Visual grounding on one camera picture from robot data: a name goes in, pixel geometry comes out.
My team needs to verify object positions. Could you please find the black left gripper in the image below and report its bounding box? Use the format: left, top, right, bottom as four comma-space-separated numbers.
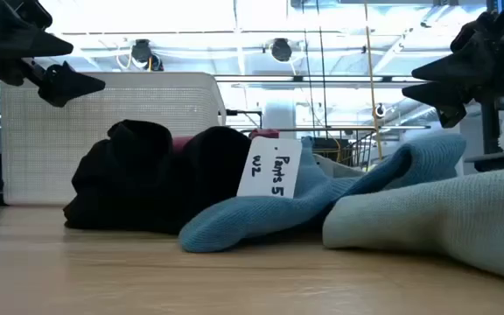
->
0, 0, 107, 109

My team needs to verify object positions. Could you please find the pale green knitted cloth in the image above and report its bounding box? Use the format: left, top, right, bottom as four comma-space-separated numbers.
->
321, 164, 504, 284

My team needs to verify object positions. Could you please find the black pants cloth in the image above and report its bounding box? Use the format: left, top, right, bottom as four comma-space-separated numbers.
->
62, 118, 254, 235

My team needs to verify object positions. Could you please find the maroon cloth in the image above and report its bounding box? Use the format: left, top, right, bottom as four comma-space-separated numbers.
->
171, 128, 280, 153

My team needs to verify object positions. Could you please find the white handwritten paper label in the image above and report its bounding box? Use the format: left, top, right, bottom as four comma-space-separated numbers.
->
235, 136, 304, 200

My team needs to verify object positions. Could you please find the blue knitted cloth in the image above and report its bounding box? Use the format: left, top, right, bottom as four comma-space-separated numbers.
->
178, 132, 467, 254

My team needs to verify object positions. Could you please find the black monitor pole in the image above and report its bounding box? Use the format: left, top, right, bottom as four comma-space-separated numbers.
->
479, 99, 503, 155

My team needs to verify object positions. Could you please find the grey computer cart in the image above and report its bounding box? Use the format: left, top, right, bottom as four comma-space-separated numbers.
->
464, 150, 504, 173

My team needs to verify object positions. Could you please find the white perforated plastic bin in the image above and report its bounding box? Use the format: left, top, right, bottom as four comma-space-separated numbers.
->
0, 71, 228, 207

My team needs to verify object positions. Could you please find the long ceiling light bar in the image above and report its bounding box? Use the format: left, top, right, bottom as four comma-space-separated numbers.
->
213, 74, 428, 85

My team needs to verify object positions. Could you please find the grey paper label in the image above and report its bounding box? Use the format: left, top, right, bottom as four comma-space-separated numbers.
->
312, 152, 367, 179

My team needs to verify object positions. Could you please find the yellow hanging cable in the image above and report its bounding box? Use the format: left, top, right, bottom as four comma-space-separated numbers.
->
363, 0, 385, 162

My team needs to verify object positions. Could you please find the black ceiling cable reel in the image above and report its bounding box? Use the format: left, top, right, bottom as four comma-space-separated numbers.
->
129, 38, 165, 73
269, 37, 294, 63

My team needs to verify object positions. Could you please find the wire mesh basket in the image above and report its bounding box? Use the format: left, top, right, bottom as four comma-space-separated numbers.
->
239, 126, 380, 170

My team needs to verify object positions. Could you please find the thin black hanging cable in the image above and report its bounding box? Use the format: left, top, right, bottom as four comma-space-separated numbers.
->
301, 0, 316, 129

